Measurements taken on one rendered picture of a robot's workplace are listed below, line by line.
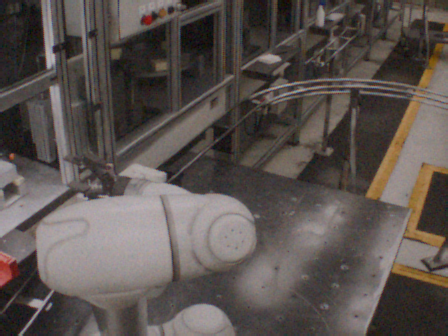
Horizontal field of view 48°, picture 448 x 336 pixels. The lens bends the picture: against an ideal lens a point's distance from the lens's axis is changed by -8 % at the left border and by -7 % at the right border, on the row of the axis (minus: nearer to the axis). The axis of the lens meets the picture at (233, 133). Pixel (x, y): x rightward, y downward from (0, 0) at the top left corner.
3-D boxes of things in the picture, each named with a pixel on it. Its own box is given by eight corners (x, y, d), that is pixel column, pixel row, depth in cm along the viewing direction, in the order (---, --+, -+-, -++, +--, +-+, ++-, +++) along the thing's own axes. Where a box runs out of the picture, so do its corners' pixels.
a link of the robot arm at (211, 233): (235, 182, 89) (153, 192, 86) (269, 185, 71) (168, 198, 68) (244, 258, 88) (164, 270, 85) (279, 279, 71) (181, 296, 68)
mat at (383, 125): (368, 225, 315) (368, 223, 314) (279, 201, 338) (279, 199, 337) (452, 24, 785) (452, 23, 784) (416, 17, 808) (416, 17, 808)
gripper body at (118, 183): (140, 199, 143) (113, 190, 147) (138, 172, 139) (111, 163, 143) (124, 213, 137) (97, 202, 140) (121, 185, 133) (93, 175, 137)
